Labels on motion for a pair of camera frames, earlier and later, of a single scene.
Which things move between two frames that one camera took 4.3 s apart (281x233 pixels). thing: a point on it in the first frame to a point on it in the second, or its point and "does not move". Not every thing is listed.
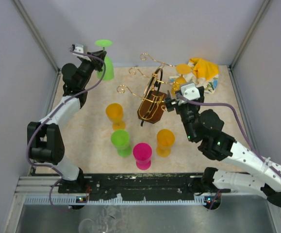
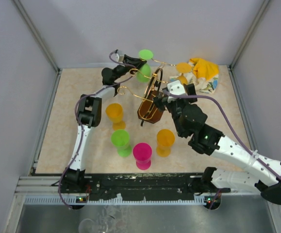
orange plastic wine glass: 182,69 does not move
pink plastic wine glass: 142,153 does not move
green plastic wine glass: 109,73 to 143,73
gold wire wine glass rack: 154,98 does not move
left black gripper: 97,64 to 135,63
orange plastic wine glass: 165,138 does not move
